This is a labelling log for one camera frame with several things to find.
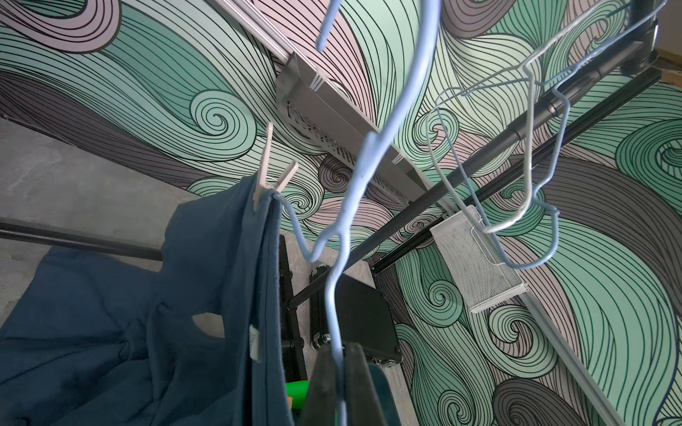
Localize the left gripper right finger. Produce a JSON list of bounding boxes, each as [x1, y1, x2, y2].
[[345, 343, 387, 426]]

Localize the green plastic basket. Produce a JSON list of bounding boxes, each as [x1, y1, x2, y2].
[[285, 381, 310, 410]]

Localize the teal plastic tray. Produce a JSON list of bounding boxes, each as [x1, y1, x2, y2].
[[369, 365, 401, 426]]

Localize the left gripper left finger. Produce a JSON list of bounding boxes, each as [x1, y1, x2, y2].
[[296, 345, 337, 426]]

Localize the black clothes rack frame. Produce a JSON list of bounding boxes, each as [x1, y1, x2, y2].
[[0, 0, 664, 384]]

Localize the white wire hanger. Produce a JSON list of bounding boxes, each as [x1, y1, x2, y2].
[[429, 1, 623, 236]]

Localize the clear mesh wall bin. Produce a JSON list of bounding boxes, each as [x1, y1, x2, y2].
[[431, 206, 529, 313]]

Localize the black ribbed case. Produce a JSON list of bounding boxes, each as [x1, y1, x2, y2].
[[309, 274, 402, 366]]

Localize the slate blue t-shirt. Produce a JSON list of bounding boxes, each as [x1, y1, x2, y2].
[[1, 177, 292, 425]]

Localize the grey clothespin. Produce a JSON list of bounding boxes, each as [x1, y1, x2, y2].
[[252, 121, 300, 212]]

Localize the light blue wire hanger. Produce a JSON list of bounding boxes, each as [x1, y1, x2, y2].
[[436, 0, 667, 271]]

